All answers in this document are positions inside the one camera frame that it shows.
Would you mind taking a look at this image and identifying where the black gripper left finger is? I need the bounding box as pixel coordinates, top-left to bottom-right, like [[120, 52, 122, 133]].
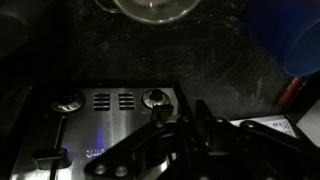
[[84, 115, 198, 180]]

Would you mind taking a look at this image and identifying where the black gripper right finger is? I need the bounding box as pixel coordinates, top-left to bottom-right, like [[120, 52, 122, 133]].
[[194, 99, 320, 180]]

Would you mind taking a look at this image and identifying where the black toaster lever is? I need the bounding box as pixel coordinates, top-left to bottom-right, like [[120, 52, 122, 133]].
[[149, 103, 175, 122], [31, 147, 72, 171]]

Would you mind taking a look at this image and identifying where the stainless steel toaster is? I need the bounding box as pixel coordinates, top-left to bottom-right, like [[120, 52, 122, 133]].
[[9, 87, 188, 180]]

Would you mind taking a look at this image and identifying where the small whiteboard with handwriting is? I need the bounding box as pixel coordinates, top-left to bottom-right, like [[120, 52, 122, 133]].
[[229, 114, 298, 140]]

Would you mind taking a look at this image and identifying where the red pen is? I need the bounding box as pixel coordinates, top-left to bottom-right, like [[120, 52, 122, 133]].
[[274, 76, 308, 108]]

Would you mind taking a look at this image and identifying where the blue plastic cup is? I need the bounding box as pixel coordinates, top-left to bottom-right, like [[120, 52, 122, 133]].
[[244, 0, 320, 79]]

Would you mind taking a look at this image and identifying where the clear glass bowl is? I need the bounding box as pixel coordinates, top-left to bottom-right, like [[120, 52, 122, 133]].
[[94, 0, 203, 25]]

